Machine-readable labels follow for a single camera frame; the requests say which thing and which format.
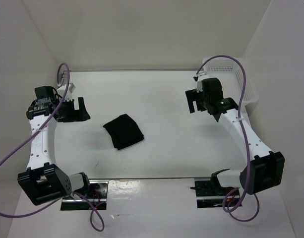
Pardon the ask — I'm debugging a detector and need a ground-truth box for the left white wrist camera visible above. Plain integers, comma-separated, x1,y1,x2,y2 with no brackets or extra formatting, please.
57,83,75,102

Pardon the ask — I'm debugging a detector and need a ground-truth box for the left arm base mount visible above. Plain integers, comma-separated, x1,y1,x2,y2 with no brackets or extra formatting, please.
60,179,109,211

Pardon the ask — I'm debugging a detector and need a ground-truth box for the black skirt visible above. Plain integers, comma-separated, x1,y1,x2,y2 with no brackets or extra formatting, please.
103,114,144,150

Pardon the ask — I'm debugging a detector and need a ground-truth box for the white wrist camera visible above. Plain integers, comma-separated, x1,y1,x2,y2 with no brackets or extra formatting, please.
193,71,209,93
57,83,75,102

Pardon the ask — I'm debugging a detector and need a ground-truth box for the white plastic perforated basket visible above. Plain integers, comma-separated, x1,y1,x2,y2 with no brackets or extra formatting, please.
199,57,259,107

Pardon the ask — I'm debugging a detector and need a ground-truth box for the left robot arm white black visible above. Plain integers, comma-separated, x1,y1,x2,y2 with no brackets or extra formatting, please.
17,83,92,205

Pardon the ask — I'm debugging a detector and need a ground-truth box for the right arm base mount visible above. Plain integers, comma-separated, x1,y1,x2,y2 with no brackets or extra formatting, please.
190,177,233,209

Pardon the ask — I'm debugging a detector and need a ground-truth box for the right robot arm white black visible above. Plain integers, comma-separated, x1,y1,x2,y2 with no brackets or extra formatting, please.
185,78,285,195

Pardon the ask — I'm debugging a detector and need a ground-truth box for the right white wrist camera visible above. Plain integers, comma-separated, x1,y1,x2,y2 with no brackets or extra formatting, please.
193,71,209,93

